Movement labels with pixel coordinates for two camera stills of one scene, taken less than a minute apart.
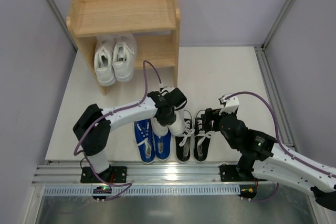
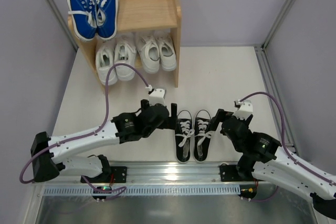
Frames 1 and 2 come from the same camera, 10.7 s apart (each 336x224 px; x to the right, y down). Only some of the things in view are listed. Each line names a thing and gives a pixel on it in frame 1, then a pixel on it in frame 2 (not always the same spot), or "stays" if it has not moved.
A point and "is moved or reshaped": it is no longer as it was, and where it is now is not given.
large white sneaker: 124,56 stays
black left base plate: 118,174 stays
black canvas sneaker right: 202,137 stays
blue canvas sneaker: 163,146 to 105,4
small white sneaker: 178,126 to 167,50
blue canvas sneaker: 145,140 to 82,6
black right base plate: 229,173 stays
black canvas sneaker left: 183,144 stays
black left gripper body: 166,118 to 172,115
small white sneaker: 158,129 is moved or reshaped
